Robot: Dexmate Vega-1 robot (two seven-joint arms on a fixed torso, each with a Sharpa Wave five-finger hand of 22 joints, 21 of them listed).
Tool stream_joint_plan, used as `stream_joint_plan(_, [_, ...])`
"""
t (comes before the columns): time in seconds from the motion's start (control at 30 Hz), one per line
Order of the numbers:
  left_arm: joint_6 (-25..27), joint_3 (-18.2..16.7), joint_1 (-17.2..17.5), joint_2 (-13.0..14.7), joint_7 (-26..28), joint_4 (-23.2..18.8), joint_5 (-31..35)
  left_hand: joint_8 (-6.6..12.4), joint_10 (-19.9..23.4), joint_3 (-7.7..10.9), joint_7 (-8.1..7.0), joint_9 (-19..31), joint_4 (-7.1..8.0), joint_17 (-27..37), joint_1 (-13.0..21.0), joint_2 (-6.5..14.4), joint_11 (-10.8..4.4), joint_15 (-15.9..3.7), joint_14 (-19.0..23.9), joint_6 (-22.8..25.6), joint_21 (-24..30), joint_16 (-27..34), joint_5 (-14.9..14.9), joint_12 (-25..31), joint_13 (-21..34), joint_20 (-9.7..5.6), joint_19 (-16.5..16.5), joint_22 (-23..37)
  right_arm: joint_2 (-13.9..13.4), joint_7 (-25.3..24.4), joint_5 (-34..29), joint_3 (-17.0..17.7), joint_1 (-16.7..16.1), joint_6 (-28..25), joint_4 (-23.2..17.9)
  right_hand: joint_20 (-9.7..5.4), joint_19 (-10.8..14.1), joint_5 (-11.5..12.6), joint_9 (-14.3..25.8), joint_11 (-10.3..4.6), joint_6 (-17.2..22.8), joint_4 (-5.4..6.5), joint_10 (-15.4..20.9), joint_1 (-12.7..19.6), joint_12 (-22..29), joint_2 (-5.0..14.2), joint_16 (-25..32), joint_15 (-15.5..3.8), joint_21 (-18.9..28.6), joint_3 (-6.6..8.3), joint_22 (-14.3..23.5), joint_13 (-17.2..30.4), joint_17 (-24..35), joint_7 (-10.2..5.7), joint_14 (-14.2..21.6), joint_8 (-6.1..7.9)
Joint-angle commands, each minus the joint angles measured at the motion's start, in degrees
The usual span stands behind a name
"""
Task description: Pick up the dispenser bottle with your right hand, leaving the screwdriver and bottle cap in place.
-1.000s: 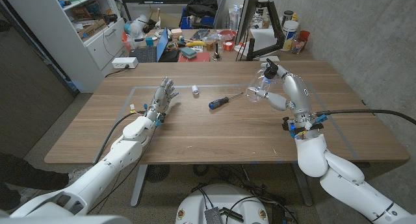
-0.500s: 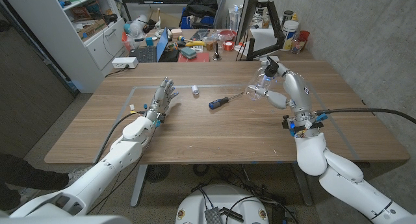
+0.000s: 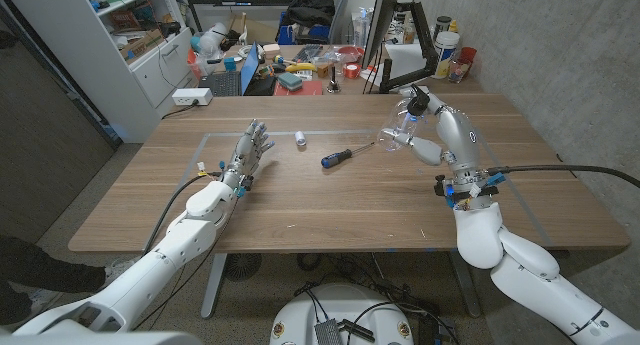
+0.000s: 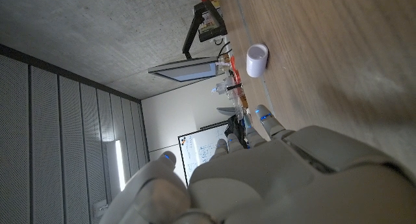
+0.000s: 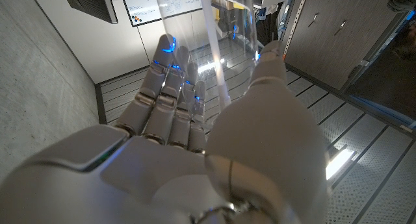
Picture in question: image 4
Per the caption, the computer monitor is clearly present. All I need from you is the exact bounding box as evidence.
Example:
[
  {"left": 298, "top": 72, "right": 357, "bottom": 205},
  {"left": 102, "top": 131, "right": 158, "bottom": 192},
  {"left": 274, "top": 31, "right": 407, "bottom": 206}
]
[{"left": 148, "top": 56, "right": 219, "bottom": 82}]

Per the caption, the white labelled canister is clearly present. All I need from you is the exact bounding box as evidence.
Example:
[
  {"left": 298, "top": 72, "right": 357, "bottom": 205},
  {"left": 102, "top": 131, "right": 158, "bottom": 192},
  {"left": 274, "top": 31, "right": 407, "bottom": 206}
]
[{"left": 198, "top": 11, "right": 222, "bottom": 35}]

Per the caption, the clear spray bottle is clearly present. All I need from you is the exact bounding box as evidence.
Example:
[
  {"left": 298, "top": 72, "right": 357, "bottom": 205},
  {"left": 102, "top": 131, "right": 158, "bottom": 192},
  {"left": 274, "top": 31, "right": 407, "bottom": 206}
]
[{"left": 211, "top": 82, "right": 243, "bottom": 95}]

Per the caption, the white bottle cap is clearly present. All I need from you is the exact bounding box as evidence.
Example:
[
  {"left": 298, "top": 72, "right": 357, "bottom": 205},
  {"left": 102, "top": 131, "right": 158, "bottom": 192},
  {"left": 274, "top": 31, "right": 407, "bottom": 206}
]
[{"left": 246, "top": 43, "right": 269, "bottom": 79}]

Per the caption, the whiteboard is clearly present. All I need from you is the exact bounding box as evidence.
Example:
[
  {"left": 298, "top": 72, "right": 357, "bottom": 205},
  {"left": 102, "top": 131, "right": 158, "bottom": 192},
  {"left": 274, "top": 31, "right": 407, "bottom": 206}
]
[{"left": 177, "top": 119, "right": 230, "bottom": 186}]

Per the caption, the black bag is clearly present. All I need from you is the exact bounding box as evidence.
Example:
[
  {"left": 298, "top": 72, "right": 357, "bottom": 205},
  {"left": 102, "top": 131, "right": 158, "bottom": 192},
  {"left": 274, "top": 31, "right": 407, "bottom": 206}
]
[{"left": 227, "top": 115, "right": 250, "bottom": 150}]

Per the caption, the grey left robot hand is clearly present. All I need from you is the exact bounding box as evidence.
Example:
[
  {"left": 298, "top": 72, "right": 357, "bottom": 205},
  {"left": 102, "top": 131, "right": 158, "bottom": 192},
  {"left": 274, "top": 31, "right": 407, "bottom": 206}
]
[{"left": 99, "top": 103, "right": 416, "bottom": 224}]

